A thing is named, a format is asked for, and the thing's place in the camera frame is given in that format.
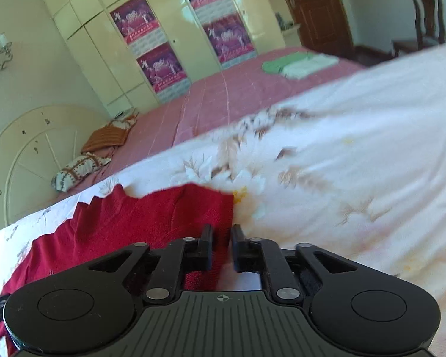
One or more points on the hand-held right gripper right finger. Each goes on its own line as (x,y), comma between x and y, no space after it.
(239,247)

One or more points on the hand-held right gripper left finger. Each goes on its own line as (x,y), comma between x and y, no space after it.
(207,247)

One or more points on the red knit sweater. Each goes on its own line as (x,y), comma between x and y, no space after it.
(133,219)

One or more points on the pink checked bed sheet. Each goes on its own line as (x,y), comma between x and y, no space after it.
(215,108)

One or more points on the white floral blanket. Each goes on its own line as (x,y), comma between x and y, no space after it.
(356,156)

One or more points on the white patterned pillow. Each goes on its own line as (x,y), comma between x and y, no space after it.
(80,169)

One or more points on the orange striped pillow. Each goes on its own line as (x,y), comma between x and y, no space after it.
(107,135)

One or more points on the cream round headboard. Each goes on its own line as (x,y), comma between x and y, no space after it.
(29,156)

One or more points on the green folded cloth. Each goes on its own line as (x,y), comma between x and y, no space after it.
(278,65)

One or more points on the white folded cloth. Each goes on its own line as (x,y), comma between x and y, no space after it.
(308,67)

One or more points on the cream corner shelf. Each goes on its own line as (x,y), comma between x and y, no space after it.
(286,26)

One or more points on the cream wardrobe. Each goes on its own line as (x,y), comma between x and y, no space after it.
(96,44)

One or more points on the brown wooden door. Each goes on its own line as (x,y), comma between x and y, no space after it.
(316,11)

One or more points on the dark wooden chair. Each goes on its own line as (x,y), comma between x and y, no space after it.
(425,15)

